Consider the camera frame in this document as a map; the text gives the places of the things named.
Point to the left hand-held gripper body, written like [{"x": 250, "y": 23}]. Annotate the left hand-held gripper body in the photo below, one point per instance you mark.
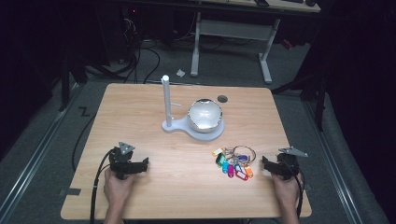
[{"x": 120, "y": 161}]

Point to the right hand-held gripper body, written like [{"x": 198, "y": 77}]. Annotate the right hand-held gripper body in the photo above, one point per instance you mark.
[{"x": 288, "y": 163}]

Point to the person's right hand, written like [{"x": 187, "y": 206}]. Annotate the person's right hand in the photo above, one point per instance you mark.
[{"x": 286, "y": 190}]

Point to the person's left hand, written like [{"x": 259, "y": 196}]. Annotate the person's left hand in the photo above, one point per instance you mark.
[{"x": 117, "y": 189}]

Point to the bunch of coloured key tags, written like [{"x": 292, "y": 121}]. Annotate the bunch of coloured key tags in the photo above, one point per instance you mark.
[{"x": 234, "y": 165}]

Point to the black tape strip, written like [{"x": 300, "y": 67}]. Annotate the black tape strip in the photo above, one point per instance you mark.
[{"x": 72, "y": 192}]

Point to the black metal stand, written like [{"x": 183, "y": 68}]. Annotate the black metal stand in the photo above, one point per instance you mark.
[
  {"x": 320, "y": 102},
  {"x": 64, "y": 81}
]

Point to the shiny silver metal bowl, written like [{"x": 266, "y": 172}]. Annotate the shiny silver metal bowl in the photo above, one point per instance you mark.
[{"x": 205, "y": 115}]

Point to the black round table grommet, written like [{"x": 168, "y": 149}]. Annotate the black round table grommet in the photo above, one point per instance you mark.
[{"x": 222, "y": 99}]

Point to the white paper scrap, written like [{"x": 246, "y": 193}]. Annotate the white paper scrap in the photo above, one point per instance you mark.
[{"x": 180, "y": 73}]

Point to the small red object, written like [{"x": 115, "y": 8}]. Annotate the small red object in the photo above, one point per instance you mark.
[{"x": 287, "y": 44}]

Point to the white-framed desk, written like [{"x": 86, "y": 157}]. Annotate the white-framed desk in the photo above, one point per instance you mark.
[{"x": 232, "y": 30}]

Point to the black device on desk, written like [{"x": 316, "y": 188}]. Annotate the black device on desk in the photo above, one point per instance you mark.
[{"x": 261, "y": 2}]

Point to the metal floor rail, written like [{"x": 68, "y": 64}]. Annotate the metal floor rail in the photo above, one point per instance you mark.
[
  {"x": 333, "y": 161},
  {"x": 34, "y": 149}
]

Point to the white stand with post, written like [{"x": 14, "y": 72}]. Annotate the white stand with post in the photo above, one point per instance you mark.
[{"x": 167, "y": 102}]

